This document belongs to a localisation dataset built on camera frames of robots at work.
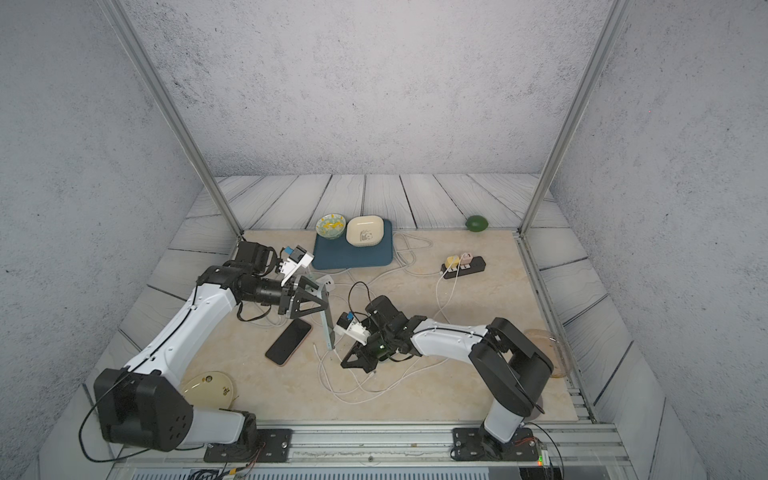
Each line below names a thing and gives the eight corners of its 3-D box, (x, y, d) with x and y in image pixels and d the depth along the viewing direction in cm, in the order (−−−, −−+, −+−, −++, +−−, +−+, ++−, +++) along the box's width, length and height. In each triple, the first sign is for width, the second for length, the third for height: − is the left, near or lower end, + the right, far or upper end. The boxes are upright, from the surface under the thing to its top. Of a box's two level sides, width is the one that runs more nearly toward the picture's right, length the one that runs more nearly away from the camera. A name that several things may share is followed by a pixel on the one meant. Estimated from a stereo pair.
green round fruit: (466, 231, 123) (468, 224, 120) (464, 222, 126) (466, 215, 123) (486, 231, 123) (488, 224, 120) (484, 222, 126) (486, 215, 123)
